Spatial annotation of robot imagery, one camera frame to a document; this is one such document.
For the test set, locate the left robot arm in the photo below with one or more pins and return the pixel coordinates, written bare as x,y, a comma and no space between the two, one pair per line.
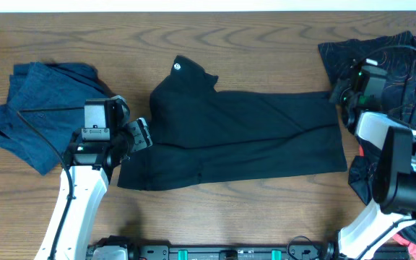
107,138

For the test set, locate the black patterned shirt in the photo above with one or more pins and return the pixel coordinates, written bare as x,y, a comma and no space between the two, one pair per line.
396,54

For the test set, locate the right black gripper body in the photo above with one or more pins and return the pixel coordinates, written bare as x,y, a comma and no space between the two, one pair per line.
342,93

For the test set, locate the folded blue garment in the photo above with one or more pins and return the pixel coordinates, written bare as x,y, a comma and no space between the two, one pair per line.
45,104

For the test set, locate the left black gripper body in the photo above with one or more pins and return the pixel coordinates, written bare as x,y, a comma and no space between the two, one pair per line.
140,136

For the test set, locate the plain black t-shirt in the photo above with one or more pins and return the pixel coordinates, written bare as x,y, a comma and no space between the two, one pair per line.
200,135

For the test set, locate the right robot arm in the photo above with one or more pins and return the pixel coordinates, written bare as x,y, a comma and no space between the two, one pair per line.
393,194

